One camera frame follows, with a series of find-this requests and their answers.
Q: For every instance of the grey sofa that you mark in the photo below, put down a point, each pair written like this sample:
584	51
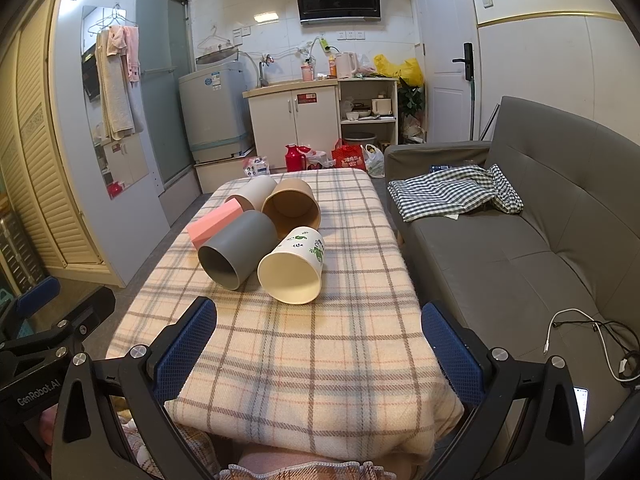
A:
500	260

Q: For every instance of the beige towel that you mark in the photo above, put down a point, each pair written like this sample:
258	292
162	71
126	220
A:
112	95

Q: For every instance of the wall mirror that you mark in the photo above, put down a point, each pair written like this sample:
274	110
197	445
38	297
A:
125	160

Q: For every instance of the white toaster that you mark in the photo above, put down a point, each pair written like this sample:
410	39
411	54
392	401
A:
382	106

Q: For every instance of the brown cup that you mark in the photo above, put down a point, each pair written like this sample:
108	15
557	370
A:
295	195

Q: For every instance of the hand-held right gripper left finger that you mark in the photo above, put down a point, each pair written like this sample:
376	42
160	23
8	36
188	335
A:
185	345

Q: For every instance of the dark grey cup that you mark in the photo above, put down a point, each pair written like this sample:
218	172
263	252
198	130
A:
245	232

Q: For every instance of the white open shelf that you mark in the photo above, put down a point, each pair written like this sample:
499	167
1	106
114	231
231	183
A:
395	110

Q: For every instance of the green plant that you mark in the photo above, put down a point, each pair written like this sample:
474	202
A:
412	97

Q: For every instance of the washing machine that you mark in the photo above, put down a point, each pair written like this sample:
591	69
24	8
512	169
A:
215	110

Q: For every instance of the louvered wardrobe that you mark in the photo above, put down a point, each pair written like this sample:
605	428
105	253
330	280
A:
40	160

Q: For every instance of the red thermos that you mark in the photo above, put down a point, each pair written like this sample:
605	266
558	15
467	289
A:
291	160

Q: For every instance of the white electric kettle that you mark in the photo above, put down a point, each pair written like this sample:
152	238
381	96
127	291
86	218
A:
345	65

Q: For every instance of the pink towel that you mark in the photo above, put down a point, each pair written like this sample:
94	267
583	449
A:
131	50

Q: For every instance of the light grey cup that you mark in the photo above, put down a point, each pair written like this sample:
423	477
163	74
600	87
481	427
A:
257	190

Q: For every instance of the pink square cup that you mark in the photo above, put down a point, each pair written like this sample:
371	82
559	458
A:
212	222

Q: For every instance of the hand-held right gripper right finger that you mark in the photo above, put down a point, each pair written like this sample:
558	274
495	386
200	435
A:
452	355

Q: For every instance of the cream cup with green print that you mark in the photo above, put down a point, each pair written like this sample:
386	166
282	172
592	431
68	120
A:
300	250

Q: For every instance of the pink container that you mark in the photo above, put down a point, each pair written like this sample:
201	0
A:
307	72

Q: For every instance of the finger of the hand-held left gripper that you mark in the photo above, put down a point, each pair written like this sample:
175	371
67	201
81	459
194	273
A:
97	310
40	292

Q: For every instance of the yellow plastic bag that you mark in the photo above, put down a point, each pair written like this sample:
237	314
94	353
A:
407	71

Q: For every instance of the white plastic bag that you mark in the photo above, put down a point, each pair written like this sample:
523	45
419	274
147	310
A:
375	162

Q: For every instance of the orange bottle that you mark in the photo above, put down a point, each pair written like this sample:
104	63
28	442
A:
331	67

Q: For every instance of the white door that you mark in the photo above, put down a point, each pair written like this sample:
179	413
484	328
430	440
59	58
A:
445	35

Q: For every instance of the printed white packet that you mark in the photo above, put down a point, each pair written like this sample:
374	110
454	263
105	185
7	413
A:
256	166

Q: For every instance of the phone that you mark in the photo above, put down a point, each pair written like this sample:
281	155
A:
581	405

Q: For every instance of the plaid blanket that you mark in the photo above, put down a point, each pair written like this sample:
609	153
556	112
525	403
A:
310	350

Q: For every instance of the green checked cloth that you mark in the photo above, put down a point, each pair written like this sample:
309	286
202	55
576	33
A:
440	192

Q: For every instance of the faucet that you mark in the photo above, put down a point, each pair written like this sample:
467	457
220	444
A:
261	67

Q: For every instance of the red shopping bag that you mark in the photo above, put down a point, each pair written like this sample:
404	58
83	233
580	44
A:
350	157

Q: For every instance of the frosted glass door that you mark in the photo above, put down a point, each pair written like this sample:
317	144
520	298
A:
160	85

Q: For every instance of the white sink cabinet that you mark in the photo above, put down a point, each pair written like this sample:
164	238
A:
280	120

